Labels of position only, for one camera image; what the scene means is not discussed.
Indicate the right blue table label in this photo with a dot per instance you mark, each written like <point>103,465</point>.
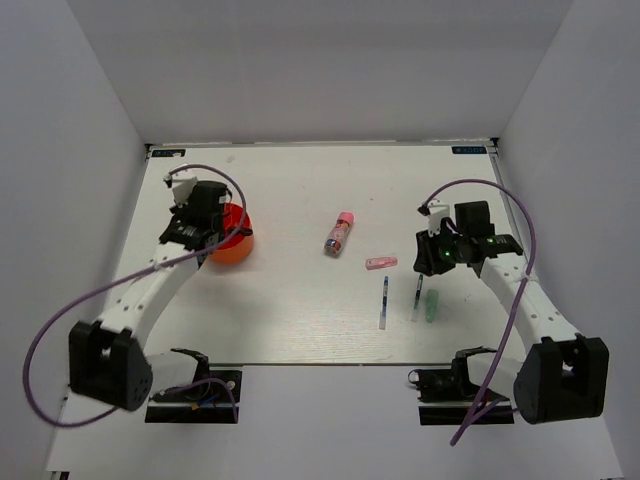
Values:
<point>468,150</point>

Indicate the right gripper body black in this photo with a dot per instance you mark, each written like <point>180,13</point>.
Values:
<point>443,252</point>

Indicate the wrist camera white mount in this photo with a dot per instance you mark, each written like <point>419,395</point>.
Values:
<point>436,212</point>
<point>181,184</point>

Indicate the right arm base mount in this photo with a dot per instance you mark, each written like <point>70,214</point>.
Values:
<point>441,402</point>

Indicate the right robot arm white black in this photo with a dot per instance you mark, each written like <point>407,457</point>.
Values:
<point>564,373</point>

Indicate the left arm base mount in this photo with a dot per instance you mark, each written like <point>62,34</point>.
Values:
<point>215,402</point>

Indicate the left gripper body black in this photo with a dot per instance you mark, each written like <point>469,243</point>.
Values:
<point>181,212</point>

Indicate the green gel pen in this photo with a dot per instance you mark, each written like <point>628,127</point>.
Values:
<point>417,297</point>

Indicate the blue gel pen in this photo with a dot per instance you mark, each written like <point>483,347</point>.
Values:
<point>384,304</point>

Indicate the left blue table label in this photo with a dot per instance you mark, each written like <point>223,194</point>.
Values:
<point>168,153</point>

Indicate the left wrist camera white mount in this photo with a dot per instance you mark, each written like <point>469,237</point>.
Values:
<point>181,184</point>

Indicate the pink translucent eraser case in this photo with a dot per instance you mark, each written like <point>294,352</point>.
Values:
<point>378,263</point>

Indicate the pink capped clear marker tube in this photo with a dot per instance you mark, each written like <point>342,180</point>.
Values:
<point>336,240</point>

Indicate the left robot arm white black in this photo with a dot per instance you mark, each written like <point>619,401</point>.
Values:
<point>107,362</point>

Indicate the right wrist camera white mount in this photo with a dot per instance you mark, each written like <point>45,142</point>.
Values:
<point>436,212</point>

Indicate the blue table label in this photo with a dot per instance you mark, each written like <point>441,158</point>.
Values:
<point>468,150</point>
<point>168,153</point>

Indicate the red round pen holder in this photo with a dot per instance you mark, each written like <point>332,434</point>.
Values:
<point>239,247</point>

